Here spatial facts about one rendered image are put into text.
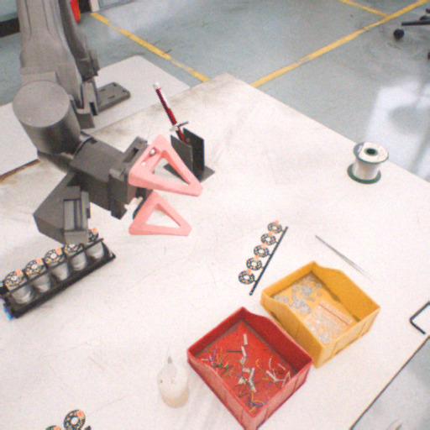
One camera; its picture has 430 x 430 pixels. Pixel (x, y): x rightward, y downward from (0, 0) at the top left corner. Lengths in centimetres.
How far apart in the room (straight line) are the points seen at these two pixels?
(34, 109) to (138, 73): 66
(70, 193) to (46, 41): 20
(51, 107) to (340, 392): 47
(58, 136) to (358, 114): 207
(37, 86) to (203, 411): 41
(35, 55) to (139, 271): 32
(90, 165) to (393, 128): 202
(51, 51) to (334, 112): 196
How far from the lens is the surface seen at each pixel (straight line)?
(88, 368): 61
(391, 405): 146
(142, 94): 105
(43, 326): 66
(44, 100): 50
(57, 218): 50
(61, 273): 65
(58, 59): 61
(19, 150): 95
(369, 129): 235
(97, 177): 51
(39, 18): 63
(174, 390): 52
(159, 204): 59
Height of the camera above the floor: 129
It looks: 47 degrees down
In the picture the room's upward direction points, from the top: straight up
